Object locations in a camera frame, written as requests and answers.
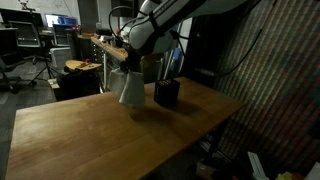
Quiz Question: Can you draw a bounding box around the dark swivel chair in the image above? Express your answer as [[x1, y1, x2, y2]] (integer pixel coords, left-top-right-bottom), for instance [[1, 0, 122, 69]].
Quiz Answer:
[[0, 55, 22, 95]]

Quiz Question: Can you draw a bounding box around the blue board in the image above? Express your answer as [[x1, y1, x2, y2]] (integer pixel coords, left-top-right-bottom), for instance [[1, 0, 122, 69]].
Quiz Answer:
[[165, 46, 185, 80]]

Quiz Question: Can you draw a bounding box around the white plastic strip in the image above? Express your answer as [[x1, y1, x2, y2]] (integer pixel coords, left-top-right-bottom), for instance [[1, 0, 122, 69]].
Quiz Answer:
[[247, 151, 268, 180]]

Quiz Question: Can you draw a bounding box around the white paper sheet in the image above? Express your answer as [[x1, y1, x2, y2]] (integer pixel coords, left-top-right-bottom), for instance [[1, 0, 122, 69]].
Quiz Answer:
[[303, 162, 320, 180]]

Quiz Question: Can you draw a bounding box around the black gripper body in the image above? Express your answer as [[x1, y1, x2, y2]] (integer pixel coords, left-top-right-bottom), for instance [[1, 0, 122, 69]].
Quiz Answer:
[[119, 49, 143, 74]]

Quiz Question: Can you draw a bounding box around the white knitted towel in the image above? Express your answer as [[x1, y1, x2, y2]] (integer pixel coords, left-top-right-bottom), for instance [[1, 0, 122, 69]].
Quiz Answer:
[[109, 68, 147, 108]]

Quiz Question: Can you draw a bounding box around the dark wall mounted panel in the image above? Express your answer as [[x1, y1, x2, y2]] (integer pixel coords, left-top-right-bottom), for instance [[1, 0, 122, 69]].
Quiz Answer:
[[111, 0, 140, 18]]

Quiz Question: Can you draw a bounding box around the mesh back office chair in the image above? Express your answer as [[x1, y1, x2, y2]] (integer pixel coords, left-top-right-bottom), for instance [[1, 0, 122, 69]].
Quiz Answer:
[[8, 20, 43, 65]]

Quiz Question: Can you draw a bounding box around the small cardboard box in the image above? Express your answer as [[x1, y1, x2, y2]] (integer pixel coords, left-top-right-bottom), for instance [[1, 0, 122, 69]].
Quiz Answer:
[[195, 161, 218, 180]]

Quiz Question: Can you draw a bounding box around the grey office chair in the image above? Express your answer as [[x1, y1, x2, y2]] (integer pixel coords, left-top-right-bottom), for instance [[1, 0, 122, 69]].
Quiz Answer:
[[52, 23, 74, 47]]

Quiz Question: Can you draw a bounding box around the black cable loop at wrist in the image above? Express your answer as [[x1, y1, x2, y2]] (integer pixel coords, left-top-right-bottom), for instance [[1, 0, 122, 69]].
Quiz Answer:
[[108, 5, 135, 39]]

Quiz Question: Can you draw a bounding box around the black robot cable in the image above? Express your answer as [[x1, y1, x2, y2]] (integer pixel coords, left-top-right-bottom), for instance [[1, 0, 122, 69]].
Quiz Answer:
[[218, 28, 265, 78]]

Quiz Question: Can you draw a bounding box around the wooden workbench with drawers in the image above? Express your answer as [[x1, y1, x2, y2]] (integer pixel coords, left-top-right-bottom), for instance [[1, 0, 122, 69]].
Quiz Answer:
[[90, 35, 130, 92]]

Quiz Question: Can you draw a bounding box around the black bag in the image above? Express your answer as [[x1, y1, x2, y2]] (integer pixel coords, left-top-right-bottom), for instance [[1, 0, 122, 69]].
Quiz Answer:
[[55, 69, 102, 100]]

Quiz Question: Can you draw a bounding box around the black tripod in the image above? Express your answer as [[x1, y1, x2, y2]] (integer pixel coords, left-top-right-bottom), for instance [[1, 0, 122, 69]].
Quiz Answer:
[[27, 59, 60, 88]]

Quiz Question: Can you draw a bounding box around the lit computer monitor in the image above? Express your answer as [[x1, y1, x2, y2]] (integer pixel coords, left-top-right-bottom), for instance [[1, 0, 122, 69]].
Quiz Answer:
[[44, 13, 79, 29]]

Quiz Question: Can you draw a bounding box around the round wooden stool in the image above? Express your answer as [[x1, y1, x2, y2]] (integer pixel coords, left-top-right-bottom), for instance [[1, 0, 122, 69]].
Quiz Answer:
[[65, 58, 103, 72]]

